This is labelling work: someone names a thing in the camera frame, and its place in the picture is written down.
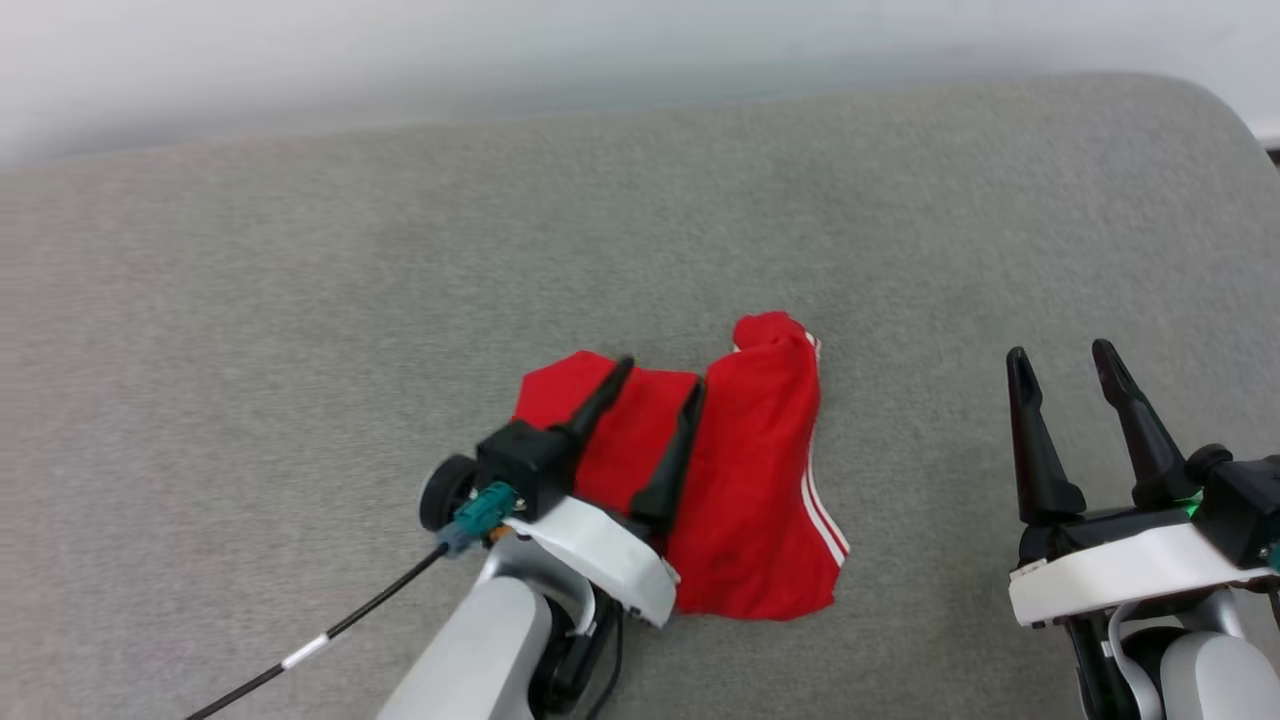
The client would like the white right arm cable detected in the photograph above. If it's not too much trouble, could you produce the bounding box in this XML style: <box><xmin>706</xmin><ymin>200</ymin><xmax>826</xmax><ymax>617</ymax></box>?
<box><xmin>1104</xmin><ymin>600</ymin><xmax>1167</xmax><ymax>720</ymax></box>

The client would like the thin black camera cable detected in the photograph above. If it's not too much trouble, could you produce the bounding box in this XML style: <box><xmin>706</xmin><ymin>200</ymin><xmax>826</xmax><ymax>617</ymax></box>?
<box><xmin>185</xmin><ymin>545</ymin><xmax>451</xmax><ymax>720</ymax></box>

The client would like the black round left gripper motor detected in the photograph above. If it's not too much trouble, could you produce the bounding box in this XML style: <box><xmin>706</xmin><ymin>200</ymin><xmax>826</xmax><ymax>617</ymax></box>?
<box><xmin>419</xmin><ymin>454</ymin><xmax>481</xmax><ymax>533</ymax></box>

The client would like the grey fabric sofa cushion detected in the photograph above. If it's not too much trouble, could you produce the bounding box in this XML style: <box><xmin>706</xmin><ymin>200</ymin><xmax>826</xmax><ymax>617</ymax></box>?
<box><xmin>0</xmin><ymin>72</ymin><xmax>1280</xmax><ymax>720</ymax></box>

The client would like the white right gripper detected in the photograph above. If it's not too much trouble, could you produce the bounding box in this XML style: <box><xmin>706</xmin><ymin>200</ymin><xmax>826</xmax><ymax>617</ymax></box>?
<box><xmin>1006</xmin><ymin>338</ymin><xmax>1251</xmax><ymax>629</ymax></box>

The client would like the red and white sports jersey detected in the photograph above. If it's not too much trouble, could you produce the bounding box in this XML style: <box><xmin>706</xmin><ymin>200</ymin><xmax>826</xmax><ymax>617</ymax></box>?
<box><xmin>512</xmin><ymin>311</ymin><xmax>852</xmax><ymax>622</ymax></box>

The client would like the teal left cable connector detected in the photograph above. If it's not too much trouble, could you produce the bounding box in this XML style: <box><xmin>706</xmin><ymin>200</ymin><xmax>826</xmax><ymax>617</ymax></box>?
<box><xmin>438</xmin><ymin>482</ymin><xmax>521</xmax><ymax>557</ymax></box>

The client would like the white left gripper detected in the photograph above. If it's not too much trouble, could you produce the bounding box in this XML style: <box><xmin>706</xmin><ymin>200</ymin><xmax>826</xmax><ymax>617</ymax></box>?
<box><xmin>503</xmin><ymin>357</ymin><xmax>707</xmax><ymax>629</ymax></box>

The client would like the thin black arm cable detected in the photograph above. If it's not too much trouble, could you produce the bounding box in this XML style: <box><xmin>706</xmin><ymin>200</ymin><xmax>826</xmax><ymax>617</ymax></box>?
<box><xmin>582</xmin><ymin>618</ymin><xmax>627</xmax><ymax>720</ymax></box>

